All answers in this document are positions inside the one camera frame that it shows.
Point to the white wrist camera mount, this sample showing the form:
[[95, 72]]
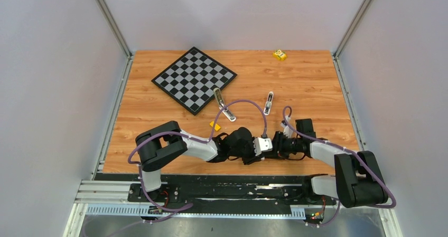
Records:
[[262, 145], [287, 131]]

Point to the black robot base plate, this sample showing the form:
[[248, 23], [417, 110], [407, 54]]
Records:
[[228, 195]]

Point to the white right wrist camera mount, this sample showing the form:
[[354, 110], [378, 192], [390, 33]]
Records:
[[287, 131]]

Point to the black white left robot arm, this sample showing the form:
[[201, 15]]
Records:
[[163, 144]]

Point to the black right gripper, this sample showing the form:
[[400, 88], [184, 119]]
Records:
[[278, 150]]

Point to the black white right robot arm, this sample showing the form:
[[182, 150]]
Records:
[[357, 179]]

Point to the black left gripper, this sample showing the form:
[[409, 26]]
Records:
[[252, 158]]

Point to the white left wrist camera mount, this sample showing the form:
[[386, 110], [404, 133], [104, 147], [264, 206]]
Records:
[[262, 145]]

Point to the black white chessboard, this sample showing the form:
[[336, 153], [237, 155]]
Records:
[[191, 79]]

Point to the yellow printed small box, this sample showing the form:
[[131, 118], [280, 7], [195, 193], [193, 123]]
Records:
[[280, 55]]

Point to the yellow rectangular block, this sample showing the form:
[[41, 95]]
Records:
[[215, 126]]

